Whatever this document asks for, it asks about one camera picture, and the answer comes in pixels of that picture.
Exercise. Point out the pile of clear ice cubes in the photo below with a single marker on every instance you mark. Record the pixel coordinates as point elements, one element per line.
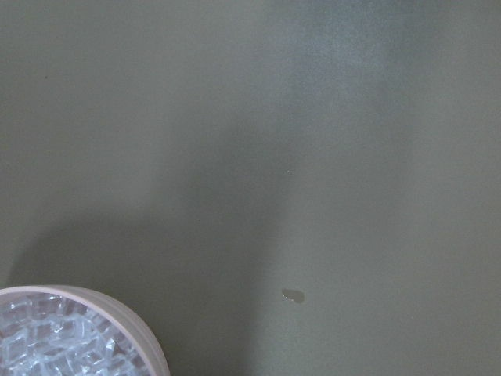
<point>44,334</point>

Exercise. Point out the pink bowl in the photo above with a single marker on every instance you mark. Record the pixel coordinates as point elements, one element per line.
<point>133,327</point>

